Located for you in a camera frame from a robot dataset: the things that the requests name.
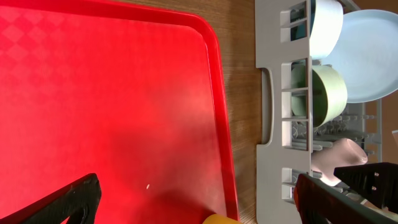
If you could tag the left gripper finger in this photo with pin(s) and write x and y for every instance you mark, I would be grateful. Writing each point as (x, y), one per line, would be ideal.
(76, 202)
(317, 202)

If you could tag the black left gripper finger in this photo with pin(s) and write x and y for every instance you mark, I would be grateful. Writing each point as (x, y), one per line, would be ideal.
(375, 182)

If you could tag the pink plastic cup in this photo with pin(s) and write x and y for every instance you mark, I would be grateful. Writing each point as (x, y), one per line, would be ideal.
(344, 152)

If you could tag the yellow plastic cup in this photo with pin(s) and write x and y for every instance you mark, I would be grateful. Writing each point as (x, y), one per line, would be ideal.
(219, 219)

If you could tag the green bowl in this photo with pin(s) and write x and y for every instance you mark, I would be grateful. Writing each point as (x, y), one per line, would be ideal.
(329, 92)

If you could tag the light blue plate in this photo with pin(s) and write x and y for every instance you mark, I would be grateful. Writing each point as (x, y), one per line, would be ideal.
(365, 54)

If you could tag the light blue bowl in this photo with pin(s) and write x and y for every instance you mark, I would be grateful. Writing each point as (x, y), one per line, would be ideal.
(326, 22)

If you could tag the grey dishwasher rack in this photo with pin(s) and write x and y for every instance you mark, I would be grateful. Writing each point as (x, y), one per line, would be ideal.
(283, 33)

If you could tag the red plastic tray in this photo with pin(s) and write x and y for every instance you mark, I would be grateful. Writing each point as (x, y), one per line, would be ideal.
(131, 93)

